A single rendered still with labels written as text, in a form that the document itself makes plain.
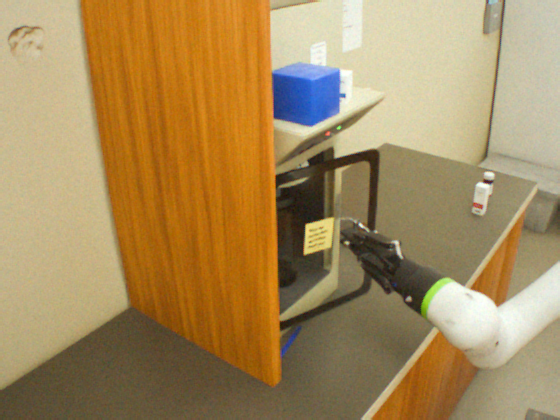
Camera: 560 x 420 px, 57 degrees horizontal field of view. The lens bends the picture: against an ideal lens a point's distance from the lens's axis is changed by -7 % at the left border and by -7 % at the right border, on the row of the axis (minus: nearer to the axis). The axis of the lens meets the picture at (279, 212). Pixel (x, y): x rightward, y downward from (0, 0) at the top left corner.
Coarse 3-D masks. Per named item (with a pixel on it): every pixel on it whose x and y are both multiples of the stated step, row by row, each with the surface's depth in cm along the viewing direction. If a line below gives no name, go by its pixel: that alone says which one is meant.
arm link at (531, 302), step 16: (528, 288) 105; (544, 288) 102; (512, 304) 105; (528, 304) 102; (544, 304) 101; (512, 320) 102; (528, 320) 101; (544, 320) 101; (512, 336) 102; (528, 336) 102; (496, 352) 100; (512, 352) 103
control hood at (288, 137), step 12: (360, 96) 117; (372, 96) 117; (384, 96) 119; (348, 108) 110; (360, 108) 112; (276, 120) 104; (324, 120) 104; (336, 120) 105; (276, 132) 101; (288, 132) 100; (300, 132) 99; (312, 132) 100; (324, 132) 107; (276, 144) 102; (288, 144) 101; (300, 144) 101; (276, 156) 104; (288, 156) 106
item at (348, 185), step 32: (352, 160) 120; (288, 192) 114; (320, 192) 119; (352, 192) 124; (288, 224) 118; (352, 224) 128; (288, 256) 121; (320, 256) 127; (352, 256) 133; (288, 288) 126; (320, 288) 131; (352, 288) 138; (288, 320) 130
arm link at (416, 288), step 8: (416, 272) 106; (424, 272) 106; (432, 272) 105; (440, 272) 106; (408, 280) 106; (416, 280) 105; (424, 280) 104; (432, 280) 103; (408, 288) 106; (416, 288) 104; (424, 288) 103; (408, 296) 106; (416, 296) 104; (424, 296) 102; (408, 304) 107; (416, 304) 104
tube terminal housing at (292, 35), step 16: (320, 0) 111; (336, 0) 114; (272, 16) 99; (288, 16) 103; (304, 16) 107; (320, 16) 112; (336, 16) 116; (272, 32) 101; (288, 32) 105; (304, 32) 109; (320, 32) 113; (336, 32) 118; (272, 48) 102; (288, 48) 106; (304, 48) 110; (336, 48) 120; (272, 64) 104; (288, 64) 108; (336, 64) 122; (320, 144) 125; (336, 144) 131; (304, 160) 122
